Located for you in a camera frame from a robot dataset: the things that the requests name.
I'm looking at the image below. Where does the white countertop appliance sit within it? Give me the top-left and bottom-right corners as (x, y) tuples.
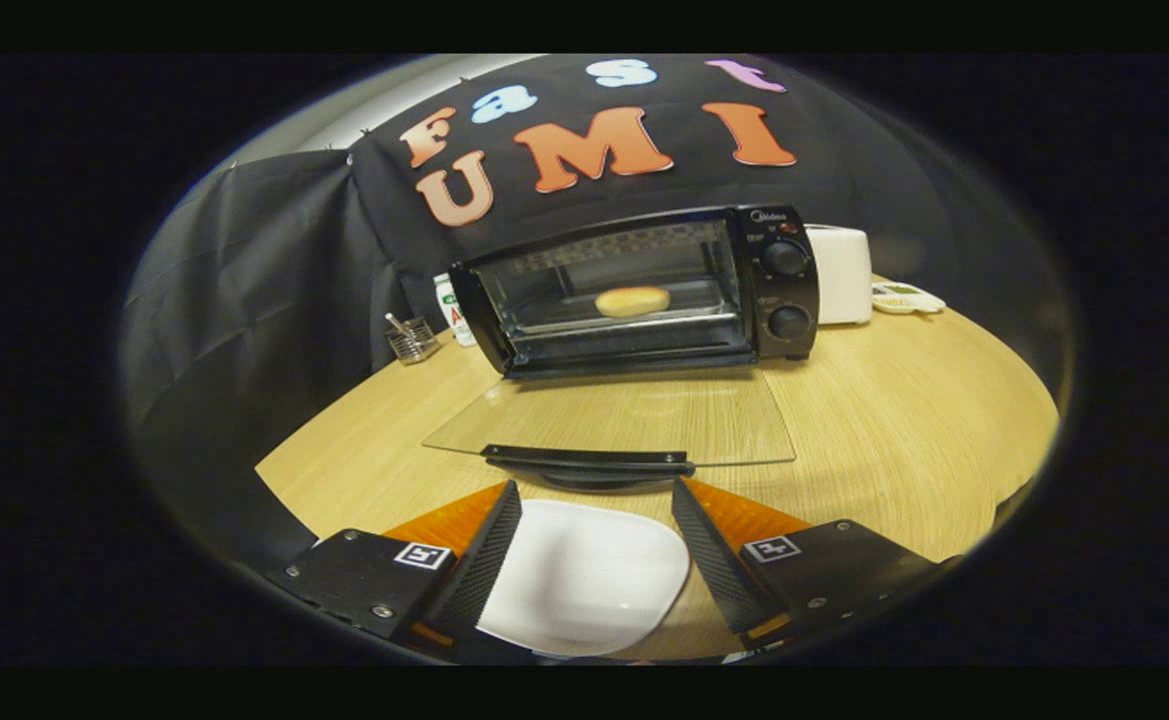
(806, 225), (874, 326)

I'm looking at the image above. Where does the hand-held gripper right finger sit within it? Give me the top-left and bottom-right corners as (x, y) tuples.
(670, 476), (946, 650)

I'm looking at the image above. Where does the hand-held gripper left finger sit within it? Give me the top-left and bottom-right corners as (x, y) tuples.
(272, 479), (525, 653)

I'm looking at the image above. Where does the white bottle with green label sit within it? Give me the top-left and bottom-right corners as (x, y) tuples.
(433, 273), (478, 348)

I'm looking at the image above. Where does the wire mesh holder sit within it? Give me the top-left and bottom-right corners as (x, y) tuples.
(387, 318), (442, 365)

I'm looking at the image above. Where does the white square plate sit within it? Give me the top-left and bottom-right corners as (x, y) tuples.
(474, 498), (693, 659)

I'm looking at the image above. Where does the black toaster oven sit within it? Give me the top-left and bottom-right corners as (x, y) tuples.
(422, 204), (822, 492)

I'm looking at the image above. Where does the black backdrop cloth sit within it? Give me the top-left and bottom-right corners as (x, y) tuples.
(122, 55), (1075, 576)

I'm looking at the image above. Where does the glazed donut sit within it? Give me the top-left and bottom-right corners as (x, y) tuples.
(594, 286), (672, 319)

